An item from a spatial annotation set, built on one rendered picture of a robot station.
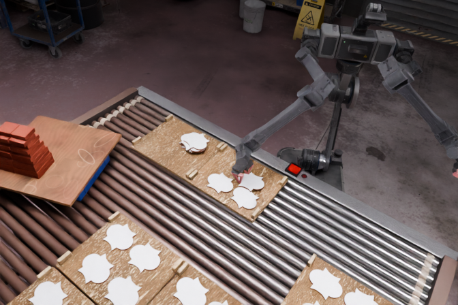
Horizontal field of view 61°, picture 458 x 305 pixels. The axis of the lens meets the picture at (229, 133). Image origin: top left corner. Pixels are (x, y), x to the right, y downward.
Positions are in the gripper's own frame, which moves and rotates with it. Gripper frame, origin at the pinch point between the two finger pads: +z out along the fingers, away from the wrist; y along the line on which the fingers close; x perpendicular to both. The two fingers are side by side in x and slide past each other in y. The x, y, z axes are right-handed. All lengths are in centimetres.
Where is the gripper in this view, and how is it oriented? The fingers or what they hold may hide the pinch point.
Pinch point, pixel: (243, 178)
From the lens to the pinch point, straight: 203.5
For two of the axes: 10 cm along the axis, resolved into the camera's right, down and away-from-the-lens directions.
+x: -8.2, -2.4, 5.1
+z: 0.8, 8.5, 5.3
